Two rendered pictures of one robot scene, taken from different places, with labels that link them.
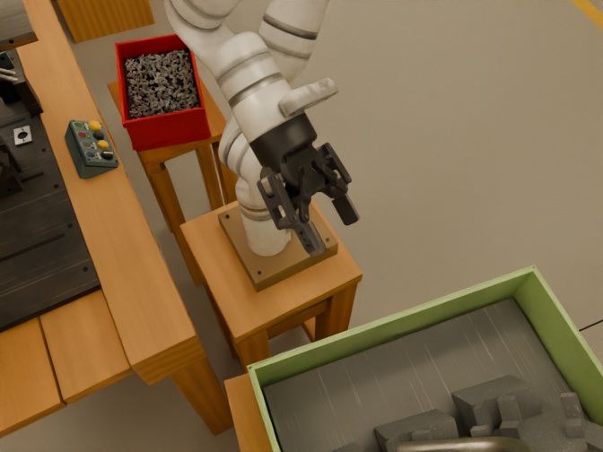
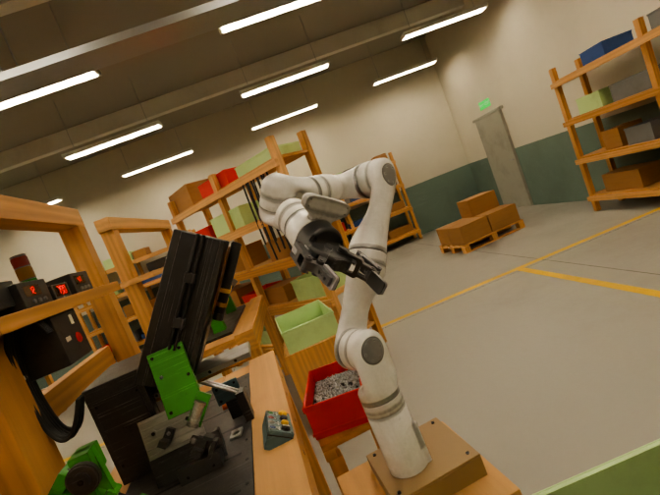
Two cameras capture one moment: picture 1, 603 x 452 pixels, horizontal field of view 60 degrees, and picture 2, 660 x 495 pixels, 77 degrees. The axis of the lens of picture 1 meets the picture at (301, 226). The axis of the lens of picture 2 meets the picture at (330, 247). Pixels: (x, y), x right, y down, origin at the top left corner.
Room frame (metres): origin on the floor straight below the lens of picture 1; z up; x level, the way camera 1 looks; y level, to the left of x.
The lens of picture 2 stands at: (-0.25, -0.20, 1.50)
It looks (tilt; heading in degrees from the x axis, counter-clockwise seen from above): 5 degrees down; 17
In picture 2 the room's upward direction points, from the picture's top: 21 degrees counter-clockwise
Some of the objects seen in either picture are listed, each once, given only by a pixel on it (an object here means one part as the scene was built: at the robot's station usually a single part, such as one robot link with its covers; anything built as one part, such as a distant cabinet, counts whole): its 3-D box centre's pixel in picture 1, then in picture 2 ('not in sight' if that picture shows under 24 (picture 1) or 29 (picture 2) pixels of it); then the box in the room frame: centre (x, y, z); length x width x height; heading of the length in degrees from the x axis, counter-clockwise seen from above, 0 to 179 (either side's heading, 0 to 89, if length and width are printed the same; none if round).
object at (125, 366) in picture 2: not in sight; (141, 409); (0.90, 1.04, 1.07); 0.30 x 0.18 x 0.34; 28
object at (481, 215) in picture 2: not in sight; (474, 220); (7.28, -0.51, 0.37); 1.20 x 0.80 x 0.74; 120
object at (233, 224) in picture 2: not in sight; (260, 263); (4.06, 1.98, 1.19); 2.30 x 0.55 x 2.39; 63
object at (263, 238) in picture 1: (264, 217); (394, 430); (0.60, 0.08, 0.98); 0.09 x 0.09 x 0.17; 31
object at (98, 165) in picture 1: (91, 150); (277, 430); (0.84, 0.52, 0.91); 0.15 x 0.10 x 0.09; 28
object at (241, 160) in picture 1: (256, 169); (367, 365); (0.60, 0.08, 1.14); 0.09 x 0.09 x 0.17; 49
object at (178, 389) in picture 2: not in sight; (177, 376); (0.83, 0.78, 1.17); 0.13 x 0.12 x 0.20; 28
